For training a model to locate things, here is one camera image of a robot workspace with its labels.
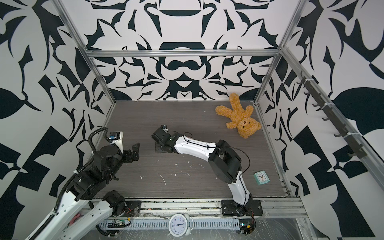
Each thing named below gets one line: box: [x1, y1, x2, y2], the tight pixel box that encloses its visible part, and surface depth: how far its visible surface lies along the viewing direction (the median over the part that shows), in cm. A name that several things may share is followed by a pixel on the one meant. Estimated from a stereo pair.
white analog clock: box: [168, 213, 194, 237], surface depth 70 cm
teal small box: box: [253, 170, 270, 186], surface depth 84 cm
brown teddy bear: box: [215, 92, 262, 139], surface depth 104 cm
